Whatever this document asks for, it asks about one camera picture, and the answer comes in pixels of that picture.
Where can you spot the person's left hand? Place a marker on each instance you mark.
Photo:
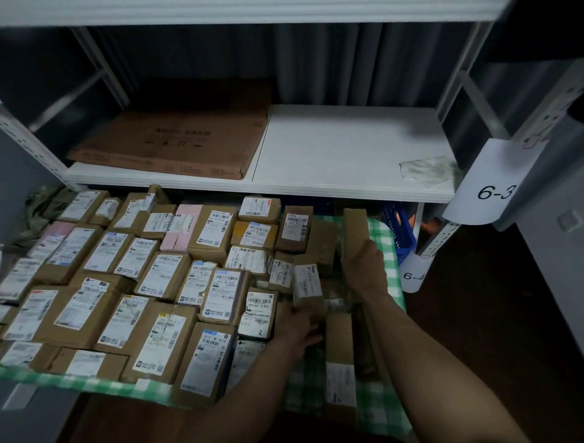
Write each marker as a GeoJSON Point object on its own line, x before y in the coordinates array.
{"type": "Point", "coordinates": [294, 331]}

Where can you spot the person's right hand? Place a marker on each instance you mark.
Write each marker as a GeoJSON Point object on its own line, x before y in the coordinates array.
{"type": "Point", "coordinates": [369, 271]}

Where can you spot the person's right fingers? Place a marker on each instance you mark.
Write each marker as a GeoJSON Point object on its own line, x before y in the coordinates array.
{"type": "Point", "coordinates": [349, 267]}

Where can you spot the person's left fingers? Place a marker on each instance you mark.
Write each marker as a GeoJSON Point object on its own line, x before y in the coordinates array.
{"type": "Point", "coordinates": [312, 326]}

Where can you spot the tall plain brown box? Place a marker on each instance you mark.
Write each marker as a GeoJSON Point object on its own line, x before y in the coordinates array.
{"type": "Point", "coordinates": [355, 228]}

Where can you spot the small brown box white label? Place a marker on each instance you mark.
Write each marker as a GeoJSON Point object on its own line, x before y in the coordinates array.
{"type": "Point", "coordinates": [306, 283]}

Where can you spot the person's right forearm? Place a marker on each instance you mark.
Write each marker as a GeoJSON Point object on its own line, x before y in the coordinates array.
{"type": "Point", "coordinates": [429, 374]}

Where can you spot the person's left forearm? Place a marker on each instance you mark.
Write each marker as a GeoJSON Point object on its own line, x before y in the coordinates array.
{"type": "Point", "coordinates": [255, 397]}

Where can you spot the green checked cloth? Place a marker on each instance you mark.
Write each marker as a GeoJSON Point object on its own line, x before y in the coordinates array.
{"type": "Point", "coordinates": [310, 385]}

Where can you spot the blue plastic basket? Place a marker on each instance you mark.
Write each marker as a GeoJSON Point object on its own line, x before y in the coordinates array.
{"type": "Point", "coordinates": [401, 232]}

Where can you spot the small white paper shelf tag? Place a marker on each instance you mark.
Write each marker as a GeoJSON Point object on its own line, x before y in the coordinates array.
{"type": "Point", "coordinates": [415, 274]}

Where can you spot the white metal shelf unit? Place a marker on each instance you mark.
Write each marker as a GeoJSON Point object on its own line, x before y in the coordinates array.
{"type": "Point", "coordinates": [346, 146]}

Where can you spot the crumpled grey paper sheet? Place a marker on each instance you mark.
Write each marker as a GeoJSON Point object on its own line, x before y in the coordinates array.
{"type": "Point", "coordinates": [429, 169]}

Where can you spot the pile of labelled cardboard parcels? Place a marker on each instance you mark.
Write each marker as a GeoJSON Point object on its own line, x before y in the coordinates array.
{"type": "Point", "coordinates": [155, 292]}

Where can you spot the large white paper shelf tag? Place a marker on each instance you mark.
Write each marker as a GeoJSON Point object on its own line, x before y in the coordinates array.
{"type": "Point", "coordinates": [488, 182]}

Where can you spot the pink padded mailer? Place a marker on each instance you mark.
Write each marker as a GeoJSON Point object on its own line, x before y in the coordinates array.
{"type": "Point", "coordinates": [180, 228]}
{"type": "Point", "coordinates": [54, 230]}

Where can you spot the grey curtain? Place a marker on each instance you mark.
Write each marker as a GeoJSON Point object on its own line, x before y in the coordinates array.
{"type": "Point", "coordinates": [319, 64]}

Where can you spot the flat brown cardboard box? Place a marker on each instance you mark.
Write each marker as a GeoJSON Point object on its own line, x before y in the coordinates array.
{"type": "Point", "coordinates": [169, 141]}

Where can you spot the camouflage fabric bag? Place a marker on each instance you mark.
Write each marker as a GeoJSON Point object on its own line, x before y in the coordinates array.
{"type": "Point", "coordinates": [36, 205]}

